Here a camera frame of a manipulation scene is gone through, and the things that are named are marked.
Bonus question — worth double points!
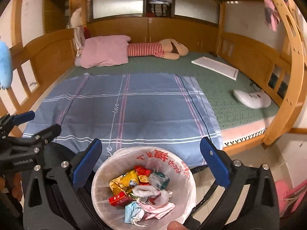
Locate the blue plaid bed sheet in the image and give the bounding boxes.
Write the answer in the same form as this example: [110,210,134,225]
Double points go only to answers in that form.
[22,73,224,166]

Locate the wooden bunk bed frame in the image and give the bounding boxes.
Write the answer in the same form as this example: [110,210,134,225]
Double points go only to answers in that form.
[0,0,307,154]

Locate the yellow potato chip bag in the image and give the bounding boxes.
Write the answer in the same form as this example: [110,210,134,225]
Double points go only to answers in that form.
[109,170,140,197]

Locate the red cigarette box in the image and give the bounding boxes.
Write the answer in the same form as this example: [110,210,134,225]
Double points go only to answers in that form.
[108,191,136,208]

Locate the light blue fuzzy item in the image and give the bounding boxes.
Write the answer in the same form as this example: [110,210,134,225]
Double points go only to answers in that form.
[0,41,12,90]

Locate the person's right hand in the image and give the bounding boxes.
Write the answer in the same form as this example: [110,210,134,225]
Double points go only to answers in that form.
[167,221,184,230]

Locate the white flat board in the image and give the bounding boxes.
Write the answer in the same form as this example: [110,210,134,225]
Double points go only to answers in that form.
[191,56,240,81]

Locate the pile of stored bags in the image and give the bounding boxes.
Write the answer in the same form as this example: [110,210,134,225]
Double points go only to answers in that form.
[147,0,173,17]

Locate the pink white mattress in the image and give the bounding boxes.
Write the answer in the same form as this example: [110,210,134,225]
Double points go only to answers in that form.
[222,115,276,148]

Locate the pink plastic item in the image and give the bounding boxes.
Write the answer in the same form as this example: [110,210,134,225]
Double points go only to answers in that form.
[273,179,307,213]

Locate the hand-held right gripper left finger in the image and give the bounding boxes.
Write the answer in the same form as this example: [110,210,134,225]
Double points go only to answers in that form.
[23,138,108,230]

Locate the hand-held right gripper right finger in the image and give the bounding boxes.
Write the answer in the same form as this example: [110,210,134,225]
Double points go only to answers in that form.
[185,137,281,230]

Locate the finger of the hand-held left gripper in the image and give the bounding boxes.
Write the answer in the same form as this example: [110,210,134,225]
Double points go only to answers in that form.
[23,124,62,147]
[0,111,36,133]

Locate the red plastic wrapper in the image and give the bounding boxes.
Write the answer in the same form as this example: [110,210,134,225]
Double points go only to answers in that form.
[134,166,152,186]

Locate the pink pillow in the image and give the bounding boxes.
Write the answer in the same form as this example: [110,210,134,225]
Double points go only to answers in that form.
[80,35,132,68]

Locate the black vacuum cable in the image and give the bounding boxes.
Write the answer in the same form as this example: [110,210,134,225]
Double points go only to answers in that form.
[249,80,262,92]

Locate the green woven bed mat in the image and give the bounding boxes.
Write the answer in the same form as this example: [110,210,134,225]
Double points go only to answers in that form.
[65,50,281,131]

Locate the dark green wrapper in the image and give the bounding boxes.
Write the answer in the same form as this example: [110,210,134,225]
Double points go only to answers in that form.
[150,170,170,190]

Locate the light blue face mask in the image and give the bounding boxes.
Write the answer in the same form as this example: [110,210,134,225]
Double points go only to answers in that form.
[124,201,146,228]

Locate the wooden wall cabinets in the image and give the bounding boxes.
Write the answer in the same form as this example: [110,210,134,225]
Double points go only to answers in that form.
[87,17,220,53]

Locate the plush doll striped shirt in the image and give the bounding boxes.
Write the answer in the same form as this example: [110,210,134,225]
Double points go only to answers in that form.
[127,38,190,60]

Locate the white plastic bag red print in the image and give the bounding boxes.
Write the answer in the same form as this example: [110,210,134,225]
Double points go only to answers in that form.
[91,146,197,230]

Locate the white handheld vacuum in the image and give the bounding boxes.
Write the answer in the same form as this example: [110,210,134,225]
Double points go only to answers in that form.
[233,89,272,110]

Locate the white hanging cloth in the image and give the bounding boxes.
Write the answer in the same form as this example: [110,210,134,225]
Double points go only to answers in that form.
[74,26,86,57]

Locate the pink hanging cloth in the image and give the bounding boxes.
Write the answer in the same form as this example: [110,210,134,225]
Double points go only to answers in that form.
[263,0,281,32]

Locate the frosted glass window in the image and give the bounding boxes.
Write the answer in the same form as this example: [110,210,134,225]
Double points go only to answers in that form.
[92,0,144,20]
[175,0,220,25]

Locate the pink white plastic wrapper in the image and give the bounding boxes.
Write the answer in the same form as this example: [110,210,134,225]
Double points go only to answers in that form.
[138,201,176,221]

